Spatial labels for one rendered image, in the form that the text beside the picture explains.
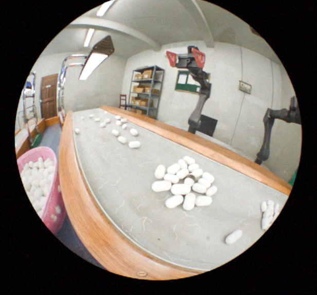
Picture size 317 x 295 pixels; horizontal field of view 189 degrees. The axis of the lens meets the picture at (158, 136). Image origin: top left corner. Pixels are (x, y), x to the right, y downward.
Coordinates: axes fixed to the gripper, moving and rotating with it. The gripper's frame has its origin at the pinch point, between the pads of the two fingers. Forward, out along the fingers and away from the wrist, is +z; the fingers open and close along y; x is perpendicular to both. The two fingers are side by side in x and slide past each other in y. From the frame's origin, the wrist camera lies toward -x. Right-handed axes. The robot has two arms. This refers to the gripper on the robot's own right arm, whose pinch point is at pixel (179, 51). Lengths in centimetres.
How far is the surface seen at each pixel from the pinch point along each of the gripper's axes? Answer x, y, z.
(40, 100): -1, -424, 223
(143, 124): 31.9, -14.5, -3.0
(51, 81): -69, -425, 168
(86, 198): 30.4, 7.3, 28.0
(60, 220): 38, 5, 40
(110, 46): 0.6, -15.1, 17.1
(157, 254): 32.9, 19.2, 25.9
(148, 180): 33.0, 8.8, 16.3
